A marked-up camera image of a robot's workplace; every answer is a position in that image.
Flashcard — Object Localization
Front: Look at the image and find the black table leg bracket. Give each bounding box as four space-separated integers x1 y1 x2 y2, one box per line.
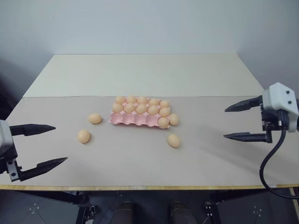
204 200 219 224
76 204 99 224

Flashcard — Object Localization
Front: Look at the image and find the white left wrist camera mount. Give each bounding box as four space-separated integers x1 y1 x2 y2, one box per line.
0 119 14 147

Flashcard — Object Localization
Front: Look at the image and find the pink egg tray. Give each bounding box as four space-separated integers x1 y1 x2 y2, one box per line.
109 95 173 129

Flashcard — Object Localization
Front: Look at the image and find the black table frame strut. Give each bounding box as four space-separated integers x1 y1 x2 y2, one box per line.
14 189 91 207

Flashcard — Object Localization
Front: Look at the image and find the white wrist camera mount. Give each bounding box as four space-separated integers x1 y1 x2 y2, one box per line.
0 119 14 147
261 82 299 133

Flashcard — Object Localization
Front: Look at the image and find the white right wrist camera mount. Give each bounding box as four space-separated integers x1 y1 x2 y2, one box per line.
261 82 299 133

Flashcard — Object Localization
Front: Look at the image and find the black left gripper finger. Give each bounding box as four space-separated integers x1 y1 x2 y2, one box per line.
19 157 69 182
9 124 57 137

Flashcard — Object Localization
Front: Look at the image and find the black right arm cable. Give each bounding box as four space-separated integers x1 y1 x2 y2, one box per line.
259 128 299 200

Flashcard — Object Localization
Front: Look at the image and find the dark brown rounded shape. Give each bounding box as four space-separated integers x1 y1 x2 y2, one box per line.
115 201 137 224

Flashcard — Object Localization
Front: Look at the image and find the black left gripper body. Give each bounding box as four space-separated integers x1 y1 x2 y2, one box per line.
0 144 23 182

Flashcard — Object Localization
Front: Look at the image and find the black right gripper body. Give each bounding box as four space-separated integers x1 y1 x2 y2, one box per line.
260 104 290 144

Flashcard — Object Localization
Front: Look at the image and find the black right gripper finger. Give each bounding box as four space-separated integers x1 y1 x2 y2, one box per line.
224 95 264 113
223 132 267 143

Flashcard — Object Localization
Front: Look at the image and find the grey-beige table sheet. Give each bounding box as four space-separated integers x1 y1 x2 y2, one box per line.
0 95 290 187

